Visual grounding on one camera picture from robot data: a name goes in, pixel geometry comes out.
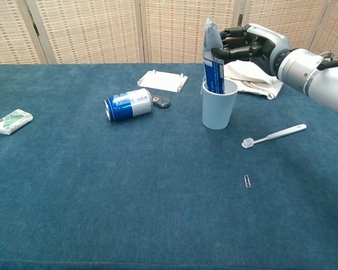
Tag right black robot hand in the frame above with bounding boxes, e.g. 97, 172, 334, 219
211, 23, 291, 76

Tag blue white toothpaste tube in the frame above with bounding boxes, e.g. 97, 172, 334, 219
202, 17, 226, 95

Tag white toothbrush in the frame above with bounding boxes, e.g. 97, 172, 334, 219
241, 124, 308, 149

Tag crumpled white cloth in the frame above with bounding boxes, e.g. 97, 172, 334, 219
224, 60, 284, 100

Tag white plastic tray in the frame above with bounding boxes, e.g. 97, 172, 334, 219
136, 70, 188, 94

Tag small oval key fob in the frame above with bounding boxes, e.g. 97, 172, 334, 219
149, 94, 171, 109

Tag blue silver drink can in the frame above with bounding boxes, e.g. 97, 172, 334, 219
103, 88, 153, 122

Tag woven folding screen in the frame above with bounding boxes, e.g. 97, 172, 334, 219
0, 0, 338, 70

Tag blue covered table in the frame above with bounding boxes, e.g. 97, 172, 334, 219
0, 63, 338, 270

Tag green white tissue pack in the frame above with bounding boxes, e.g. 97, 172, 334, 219
0, 109, 34, 138

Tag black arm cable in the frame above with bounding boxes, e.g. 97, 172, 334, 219
317, 52, 338, 71

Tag white cup with handle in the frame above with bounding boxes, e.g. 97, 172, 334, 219
199, 78, 239, 131

